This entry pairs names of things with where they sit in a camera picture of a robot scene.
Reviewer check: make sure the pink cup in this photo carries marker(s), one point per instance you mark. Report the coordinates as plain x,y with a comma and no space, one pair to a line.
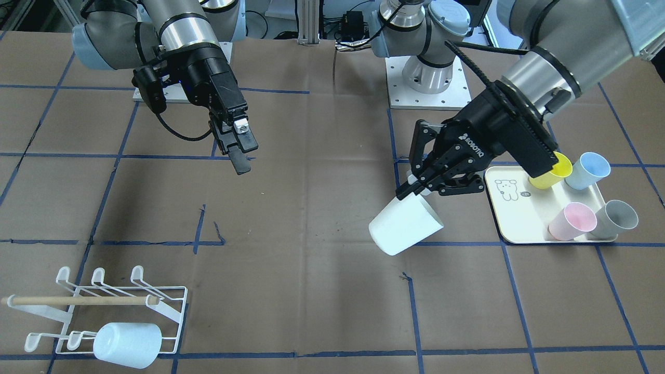
573,221

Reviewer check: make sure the white wire cup rack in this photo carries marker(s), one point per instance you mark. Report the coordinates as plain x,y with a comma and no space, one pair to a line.
168,301

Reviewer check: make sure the cream serving tray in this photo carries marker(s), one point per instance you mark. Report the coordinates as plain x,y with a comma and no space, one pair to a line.
523,212

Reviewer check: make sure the yellow cup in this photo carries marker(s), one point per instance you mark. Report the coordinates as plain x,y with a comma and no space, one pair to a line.
561,170

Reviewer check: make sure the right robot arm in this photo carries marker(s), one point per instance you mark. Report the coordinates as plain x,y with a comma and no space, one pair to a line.
174,42

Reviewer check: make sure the white cup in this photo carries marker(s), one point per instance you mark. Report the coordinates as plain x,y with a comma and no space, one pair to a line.
403,223

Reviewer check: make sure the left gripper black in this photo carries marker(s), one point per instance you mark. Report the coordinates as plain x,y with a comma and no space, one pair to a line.
475,136

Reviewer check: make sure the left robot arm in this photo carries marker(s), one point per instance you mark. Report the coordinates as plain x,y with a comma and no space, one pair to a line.
570,47

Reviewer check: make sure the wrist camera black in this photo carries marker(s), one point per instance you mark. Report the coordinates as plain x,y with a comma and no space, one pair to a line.
150,87

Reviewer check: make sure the grey cup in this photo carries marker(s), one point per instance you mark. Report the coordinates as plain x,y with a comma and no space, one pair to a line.
614,218

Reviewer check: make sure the light blue cup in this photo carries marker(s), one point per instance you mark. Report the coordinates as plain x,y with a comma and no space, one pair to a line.
590,168
132,345

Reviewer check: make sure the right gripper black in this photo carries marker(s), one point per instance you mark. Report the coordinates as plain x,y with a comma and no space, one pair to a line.
193,65

